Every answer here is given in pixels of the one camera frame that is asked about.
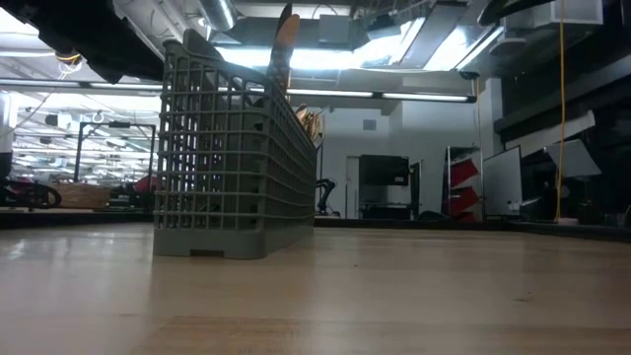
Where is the grey plastic silverware basket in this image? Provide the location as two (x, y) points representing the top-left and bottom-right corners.
(152, 28), (317, 261)

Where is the black monitor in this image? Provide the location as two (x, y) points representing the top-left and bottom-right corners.
(359, 154), (410, 187)

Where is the red and white bin rack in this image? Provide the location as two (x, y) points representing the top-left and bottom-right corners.
(443, 145), (483, 223)

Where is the grey ceiling box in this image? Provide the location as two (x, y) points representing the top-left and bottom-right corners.
(317, 13), (354, 48)

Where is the white board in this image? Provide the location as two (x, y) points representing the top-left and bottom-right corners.
(481, 145), (524, 218)

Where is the tilted white panel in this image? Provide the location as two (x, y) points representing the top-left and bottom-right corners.
(544, 138), (602, 178)

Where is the white ceiling unit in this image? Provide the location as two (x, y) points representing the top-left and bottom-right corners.
(502, 0), (605, 29)

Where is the silver air duct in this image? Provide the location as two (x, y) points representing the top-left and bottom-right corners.
(199, 0), (238, 32)

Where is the yellow hanging cable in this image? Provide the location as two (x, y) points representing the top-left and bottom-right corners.
(554, 0), (569, 224)

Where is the black aluminium table frame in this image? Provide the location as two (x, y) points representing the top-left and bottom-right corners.
(0, 209), (631, 244)

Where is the black yellow cable reel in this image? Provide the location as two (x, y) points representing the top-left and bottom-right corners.
(53, 48), (84, 66)

